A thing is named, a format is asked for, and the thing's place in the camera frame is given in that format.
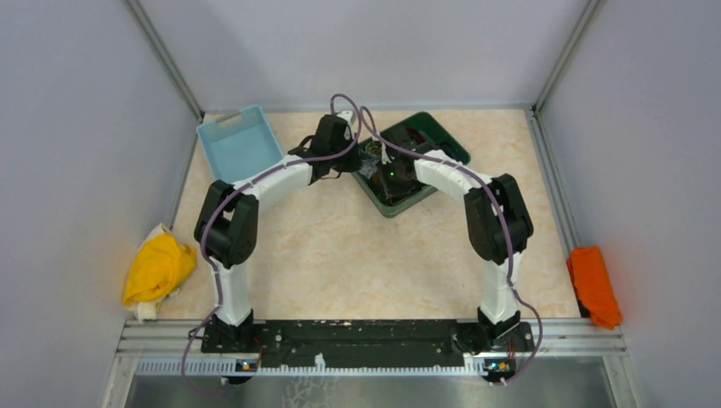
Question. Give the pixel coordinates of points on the tan rolled tie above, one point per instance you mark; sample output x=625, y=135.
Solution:
x=373, y=148

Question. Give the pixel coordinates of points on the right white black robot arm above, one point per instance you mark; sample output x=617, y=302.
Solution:
x=498, y=222

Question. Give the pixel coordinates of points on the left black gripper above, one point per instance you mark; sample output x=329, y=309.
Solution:
x=353, y=164

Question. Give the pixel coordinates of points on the grey rolled tie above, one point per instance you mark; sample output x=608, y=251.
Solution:
x=368, y=168

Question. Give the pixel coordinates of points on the orange cloth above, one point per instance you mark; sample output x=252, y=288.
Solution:
x=592, y=286

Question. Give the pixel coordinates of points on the light blue plastic basket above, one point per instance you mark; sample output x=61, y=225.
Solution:
x=239, y=145

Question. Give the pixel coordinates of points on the white cloth under yellow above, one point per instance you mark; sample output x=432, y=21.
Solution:
x=145, y=311

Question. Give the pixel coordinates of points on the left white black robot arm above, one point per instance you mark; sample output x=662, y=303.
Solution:
x=227, y=227

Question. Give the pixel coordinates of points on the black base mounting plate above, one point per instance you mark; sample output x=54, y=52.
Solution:
x=359, y=344

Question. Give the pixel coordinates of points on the grey slotted cable duct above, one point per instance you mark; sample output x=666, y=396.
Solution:
x=233, y=367

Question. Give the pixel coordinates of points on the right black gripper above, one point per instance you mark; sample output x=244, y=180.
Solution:
x=393, y=192

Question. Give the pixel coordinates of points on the green compartment organizer box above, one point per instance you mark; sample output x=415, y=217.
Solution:
x=436, y=135

